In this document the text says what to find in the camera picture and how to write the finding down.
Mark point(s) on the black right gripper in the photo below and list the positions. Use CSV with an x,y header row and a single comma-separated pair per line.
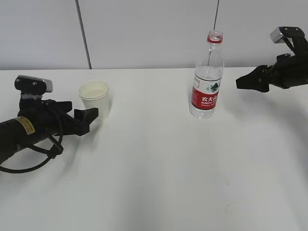
x,y
288,71

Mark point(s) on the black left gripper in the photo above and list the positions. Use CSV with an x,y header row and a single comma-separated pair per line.
x,y
52,116

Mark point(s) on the white paper cup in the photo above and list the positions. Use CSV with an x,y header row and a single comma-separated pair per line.
x,y
95,94

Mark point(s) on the Nongfu Spring water bottle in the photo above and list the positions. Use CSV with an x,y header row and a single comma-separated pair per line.
x,y
207,77

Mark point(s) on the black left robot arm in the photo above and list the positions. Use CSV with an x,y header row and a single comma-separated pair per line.
x,y
19,133

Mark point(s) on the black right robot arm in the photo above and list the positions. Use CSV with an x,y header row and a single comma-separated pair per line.
x,y
302,50

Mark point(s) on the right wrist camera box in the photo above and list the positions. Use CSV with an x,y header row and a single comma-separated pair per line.
x,y
293,37

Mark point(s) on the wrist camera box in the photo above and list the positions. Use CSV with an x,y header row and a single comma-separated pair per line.
x,y
293,37
32,87

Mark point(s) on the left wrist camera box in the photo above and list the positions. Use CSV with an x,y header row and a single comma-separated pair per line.
x,y
32,87

